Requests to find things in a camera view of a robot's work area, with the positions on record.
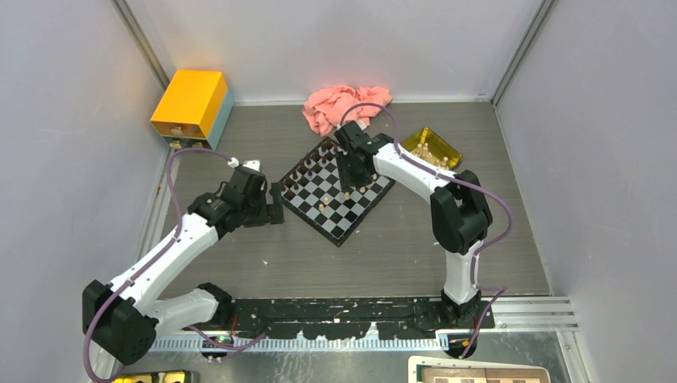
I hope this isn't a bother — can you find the pink crumpled cloth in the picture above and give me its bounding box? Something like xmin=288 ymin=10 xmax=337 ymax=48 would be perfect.
xmin=302 ymin=85 xmax=393 ymax=136

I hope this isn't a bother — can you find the black white chess board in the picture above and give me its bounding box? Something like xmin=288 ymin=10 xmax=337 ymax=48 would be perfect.
xmin=280 ymin=137 xmax=395 ymax=247

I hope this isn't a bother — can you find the gold tin tray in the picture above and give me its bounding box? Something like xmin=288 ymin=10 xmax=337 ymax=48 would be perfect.
xmin=400 ymin=127 xmax=463 ymax=170

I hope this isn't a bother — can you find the yellow object at edge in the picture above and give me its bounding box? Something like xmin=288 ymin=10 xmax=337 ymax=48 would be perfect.
xmin=113 ymin=369 xmax=197 ymax=383

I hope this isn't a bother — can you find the yellow teal drawer box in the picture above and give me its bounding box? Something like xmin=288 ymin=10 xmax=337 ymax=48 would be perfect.
xmin=150 ymin=69 xmax=234 ymax=149

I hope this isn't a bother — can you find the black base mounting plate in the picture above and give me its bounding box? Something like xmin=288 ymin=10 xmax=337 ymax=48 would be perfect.
xmin=204 ymin=297 xmax=495 ymax=341

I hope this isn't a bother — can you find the boxed chess board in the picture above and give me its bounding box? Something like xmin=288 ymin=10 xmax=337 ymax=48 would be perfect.
xmin=407 ymin=356 xmax=551 ymax=383

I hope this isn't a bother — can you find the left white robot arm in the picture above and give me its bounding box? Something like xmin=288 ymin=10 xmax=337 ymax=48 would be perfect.
xmin=82 ymin=160 xmax=268 ymax=365

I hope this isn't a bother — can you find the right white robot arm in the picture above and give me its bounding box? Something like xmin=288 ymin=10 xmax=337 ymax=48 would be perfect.
xmin=335 ymin=122 xmax=493 ymax=328

